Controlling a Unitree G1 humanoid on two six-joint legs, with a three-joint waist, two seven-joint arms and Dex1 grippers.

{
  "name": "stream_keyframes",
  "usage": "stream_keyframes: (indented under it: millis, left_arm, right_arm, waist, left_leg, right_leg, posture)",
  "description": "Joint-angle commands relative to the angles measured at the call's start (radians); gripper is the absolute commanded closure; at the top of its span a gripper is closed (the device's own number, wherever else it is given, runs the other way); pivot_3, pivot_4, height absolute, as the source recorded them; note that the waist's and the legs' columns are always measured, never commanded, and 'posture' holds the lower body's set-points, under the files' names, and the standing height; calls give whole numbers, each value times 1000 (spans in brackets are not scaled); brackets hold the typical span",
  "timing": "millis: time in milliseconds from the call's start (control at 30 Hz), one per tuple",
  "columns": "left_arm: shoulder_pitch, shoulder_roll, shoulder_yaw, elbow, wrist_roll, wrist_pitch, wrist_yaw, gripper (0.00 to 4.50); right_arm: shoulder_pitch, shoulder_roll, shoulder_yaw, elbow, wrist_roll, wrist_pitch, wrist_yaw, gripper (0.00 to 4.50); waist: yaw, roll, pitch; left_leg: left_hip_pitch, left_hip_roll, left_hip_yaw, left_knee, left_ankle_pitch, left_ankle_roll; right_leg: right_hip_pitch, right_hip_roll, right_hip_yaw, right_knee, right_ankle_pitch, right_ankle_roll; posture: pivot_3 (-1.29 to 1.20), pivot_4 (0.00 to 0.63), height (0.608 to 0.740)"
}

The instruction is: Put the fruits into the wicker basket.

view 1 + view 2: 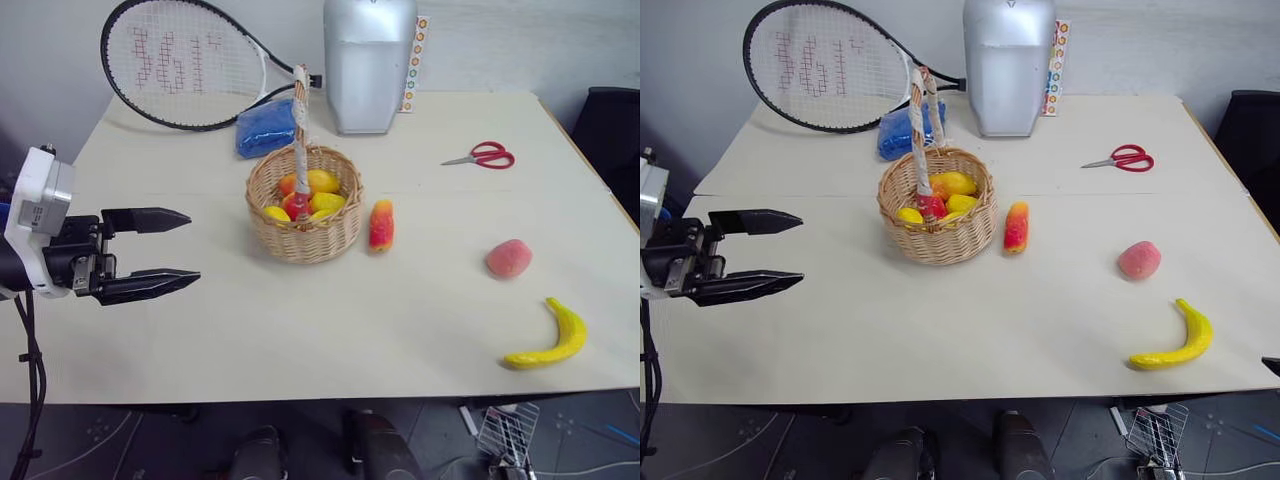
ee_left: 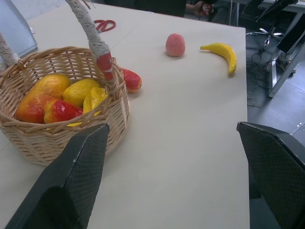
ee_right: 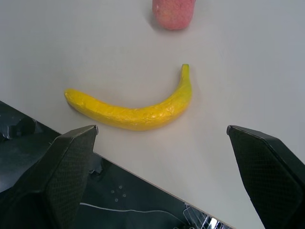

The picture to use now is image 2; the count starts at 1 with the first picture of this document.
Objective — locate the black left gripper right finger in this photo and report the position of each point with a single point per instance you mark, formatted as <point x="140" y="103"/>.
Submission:
<point x="278" y="176"/>

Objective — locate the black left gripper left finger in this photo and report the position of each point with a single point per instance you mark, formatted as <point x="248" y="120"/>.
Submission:
<point x="81" y="181"/>

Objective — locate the yellow star fruit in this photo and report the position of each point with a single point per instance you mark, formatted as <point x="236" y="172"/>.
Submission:
<point x="94" y="101"/>

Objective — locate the red yellow wax apple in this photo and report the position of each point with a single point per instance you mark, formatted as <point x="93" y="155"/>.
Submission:
<point x="62" y="111"/>

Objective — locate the yellow lemon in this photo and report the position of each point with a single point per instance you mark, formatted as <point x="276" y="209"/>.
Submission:
<point x="78" y="91"/>

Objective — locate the orange yellow mango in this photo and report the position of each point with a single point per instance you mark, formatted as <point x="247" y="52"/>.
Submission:
<point x="40" y="95"/>

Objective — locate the yellow banana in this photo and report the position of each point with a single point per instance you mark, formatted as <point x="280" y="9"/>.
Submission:
<point x="226" y="53"/>

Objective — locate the black office chair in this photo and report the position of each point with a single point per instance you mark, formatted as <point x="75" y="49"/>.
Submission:
<point x="267" y="21"/>

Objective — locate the pink peach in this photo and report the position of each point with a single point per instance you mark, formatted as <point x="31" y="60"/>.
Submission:
<point x="175" y="45"/>

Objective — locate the person in dark clothes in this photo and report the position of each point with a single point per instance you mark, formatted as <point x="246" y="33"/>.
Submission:
<point x="202" y="8"/>

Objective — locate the grey metal desk frame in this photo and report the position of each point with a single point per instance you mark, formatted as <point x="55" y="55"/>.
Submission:
<point x="283" y="59"/>

